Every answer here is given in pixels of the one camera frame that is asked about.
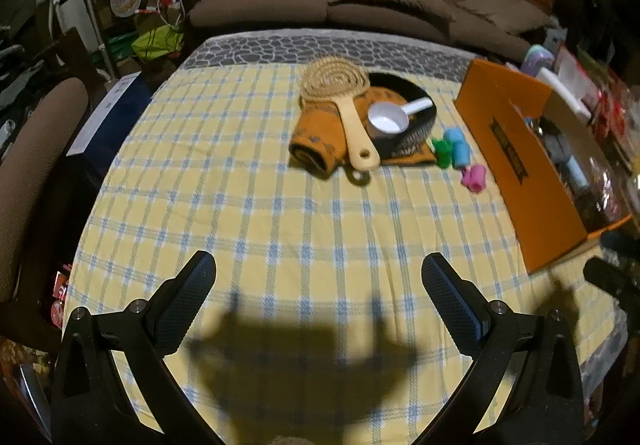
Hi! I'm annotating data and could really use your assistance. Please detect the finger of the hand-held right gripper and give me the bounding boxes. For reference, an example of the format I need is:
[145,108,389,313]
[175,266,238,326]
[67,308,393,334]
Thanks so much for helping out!
[583,257,640,308]
[601,230,640,258]

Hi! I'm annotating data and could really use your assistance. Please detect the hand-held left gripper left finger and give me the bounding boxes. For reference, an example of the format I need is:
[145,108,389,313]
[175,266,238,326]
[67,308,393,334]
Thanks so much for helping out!
[50,250,218,445]

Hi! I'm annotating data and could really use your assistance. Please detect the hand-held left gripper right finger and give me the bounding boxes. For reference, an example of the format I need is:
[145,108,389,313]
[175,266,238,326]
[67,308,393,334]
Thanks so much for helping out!
[421,252,587,445]

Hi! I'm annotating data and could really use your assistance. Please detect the pink hair roller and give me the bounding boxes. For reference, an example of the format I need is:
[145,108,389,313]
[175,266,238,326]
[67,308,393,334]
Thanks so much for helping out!
[460,164,489,194]

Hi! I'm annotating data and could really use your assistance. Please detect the orange cardboard box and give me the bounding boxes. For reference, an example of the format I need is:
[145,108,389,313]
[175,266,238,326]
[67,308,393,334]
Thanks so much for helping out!
[454,57,636,276]

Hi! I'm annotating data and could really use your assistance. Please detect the green hair roller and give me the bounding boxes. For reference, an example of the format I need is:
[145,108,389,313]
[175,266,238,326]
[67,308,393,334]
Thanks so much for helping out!
[431,137,452,169]

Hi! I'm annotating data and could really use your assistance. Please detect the black patterned bowl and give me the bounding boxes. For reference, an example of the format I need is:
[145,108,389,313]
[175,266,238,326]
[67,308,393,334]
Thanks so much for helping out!
[367,72,438,158]

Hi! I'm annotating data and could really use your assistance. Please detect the white measuring scoop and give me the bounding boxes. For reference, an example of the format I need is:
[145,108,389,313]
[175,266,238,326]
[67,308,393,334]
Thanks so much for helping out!
[367,97,435,136]

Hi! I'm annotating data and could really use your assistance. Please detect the wooden hairbrush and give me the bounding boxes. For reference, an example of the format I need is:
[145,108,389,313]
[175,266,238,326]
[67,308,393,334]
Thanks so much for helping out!
[299,57,382,172]

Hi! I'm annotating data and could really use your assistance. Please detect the orange patterned towel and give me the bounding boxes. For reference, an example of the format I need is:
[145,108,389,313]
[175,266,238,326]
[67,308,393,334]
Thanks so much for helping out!
[289,86,437,180]

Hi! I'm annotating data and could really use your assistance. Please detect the clear bag of dark beads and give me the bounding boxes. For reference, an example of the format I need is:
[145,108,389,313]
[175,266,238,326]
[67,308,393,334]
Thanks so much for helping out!
[575,160,632,228]

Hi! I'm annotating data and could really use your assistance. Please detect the yellow plaid tablecloth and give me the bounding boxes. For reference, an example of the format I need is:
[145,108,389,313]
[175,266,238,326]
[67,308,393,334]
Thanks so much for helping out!
[65,60,626,445]

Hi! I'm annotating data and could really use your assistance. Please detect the purple container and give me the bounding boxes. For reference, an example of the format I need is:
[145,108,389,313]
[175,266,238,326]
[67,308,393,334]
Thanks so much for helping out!
[522,44,556,76]

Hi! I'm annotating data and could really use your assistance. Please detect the dark blue box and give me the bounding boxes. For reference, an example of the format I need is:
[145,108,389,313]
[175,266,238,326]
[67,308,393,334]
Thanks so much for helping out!
[66,71,153,160]

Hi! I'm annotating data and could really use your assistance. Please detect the brown padded chair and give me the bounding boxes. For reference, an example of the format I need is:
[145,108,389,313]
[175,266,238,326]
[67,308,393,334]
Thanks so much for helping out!
[0,77,91,306]

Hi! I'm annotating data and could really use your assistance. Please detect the flat brown cushion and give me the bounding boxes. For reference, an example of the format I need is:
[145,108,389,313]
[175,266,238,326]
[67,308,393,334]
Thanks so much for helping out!
[457,0,551,36]

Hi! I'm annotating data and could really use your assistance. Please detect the green bag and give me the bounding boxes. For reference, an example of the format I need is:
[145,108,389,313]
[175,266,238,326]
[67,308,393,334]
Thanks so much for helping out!
[131,24,186,60]

